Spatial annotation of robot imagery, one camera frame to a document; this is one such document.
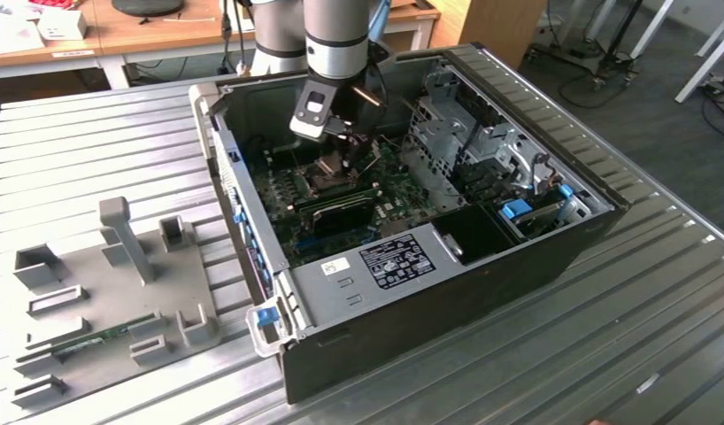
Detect wooden cabinet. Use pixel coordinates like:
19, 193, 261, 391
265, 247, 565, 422
431, 0, 549, 71

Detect white cardboard box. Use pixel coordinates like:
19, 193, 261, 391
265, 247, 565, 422
36, 8, 89, 42

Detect black wheeled stand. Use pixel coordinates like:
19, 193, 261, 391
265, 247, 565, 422
525, 0, 649, 92

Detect black round disc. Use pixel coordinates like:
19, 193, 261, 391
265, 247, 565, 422
109, 0, 185, 18

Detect black PC case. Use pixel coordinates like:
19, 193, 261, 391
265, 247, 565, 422
187, 42, 635, 405

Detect metal drive cage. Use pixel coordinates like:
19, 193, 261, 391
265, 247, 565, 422
399, 61, 599, 213

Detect wooden desk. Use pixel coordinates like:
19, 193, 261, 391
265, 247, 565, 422
0, 0, 443, 92

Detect grey power supply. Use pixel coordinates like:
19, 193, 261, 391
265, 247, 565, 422
284, 223, 464, 340

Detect green motherboard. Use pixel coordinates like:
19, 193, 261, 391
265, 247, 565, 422
245, 141, 457, 269

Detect hanging black cable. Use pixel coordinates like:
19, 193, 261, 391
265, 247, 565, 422
217, 0, 251, 77

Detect green RAM stick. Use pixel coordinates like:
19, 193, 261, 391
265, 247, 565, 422
293, 188, 379, 213
23, 314, 161, 360

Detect silver square CPU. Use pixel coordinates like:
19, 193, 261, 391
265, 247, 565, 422
313, 152, 348, 179

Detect white paper sheets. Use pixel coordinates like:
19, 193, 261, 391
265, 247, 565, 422
0, 11, 47, 58

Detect white desk frame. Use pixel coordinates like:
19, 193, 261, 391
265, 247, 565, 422
629, 0, 724, 104

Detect black graphics card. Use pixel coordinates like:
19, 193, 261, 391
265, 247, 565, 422
309, 197, 379, 239

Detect small white square sticker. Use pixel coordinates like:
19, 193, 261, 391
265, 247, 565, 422
319, 258, 353, 277

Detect blue disk carrier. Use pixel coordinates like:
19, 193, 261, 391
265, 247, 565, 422
495, 197, 579, 243

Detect black power supply label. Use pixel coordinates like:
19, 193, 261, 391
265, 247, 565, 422
357, 233, 439, 290

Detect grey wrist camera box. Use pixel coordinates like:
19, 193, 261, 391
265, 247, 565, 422
288, 78, 347, 143

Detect grey parts rack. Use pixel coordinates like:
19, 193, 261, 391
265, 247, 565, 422
9, 195, 224, 411

